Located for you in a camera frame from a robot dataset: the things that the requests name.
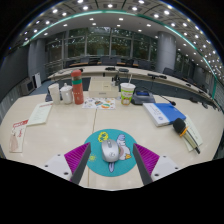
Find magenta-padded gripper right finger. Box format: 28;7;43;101
132;143;181;186

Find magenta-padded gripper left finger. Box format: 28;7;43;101
43;142;92;185

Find silver grey computer mouse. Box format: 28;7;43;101
101;138;121;164

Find round teal cartoon mouse pad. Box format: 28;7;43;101
83;128;138;178

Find white paper sheet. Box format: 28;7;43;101
181;114;204;153

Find red and white pamphlet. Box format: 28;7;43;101
8;119;30;154

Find blue and white book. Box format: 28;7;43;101
142;102;187;128

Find white lidded cup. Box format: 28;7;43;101
59;82;74;105

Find dark conference microphone console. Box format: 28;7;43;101
130;90;157;106

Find colourful printed leaflet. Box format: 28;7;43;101
81;97;117;111

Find red bottle with green band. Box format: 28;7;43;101
70;69;85;106

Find paper cup with green print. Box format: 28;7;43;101
119;74;137;106

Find beige cardboard box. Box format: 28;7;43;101
88;80;120;99

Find dark office chairs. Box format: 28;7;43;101
78;54;214;108

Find round ceiling lights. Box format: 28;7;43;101
21;0;224;81

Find black microphone with orange ring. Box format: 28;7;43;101
172;117;202;155

